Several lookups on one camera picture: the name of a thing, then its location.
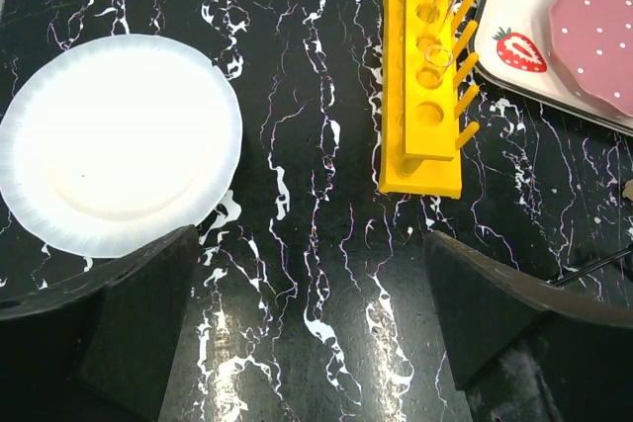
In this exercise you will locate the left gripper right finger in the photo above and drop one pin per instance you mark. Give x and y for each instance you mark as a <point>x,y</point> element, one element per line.
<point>525,350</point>

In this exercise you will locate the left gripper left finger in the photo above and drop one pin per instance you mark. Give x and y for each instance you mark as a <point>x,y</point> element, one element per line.
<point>99,346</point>

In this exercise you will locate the white paper plate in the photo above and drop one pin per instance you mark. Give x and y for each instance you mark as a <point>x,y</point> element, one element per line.
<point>117,142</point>

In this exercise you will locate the yellow test tube rack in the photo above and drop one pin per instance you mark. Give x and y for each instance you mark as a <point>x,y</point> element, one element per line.
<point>421,135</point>

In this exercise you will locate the strawberry pattern tray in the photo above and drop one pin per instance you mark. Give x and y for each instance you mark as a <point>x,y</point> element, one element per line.
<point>512,45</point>

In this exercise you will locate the pink polka dot plate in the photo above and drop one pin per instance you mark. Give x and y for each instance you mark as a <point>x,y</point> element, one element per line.
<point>590,46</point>

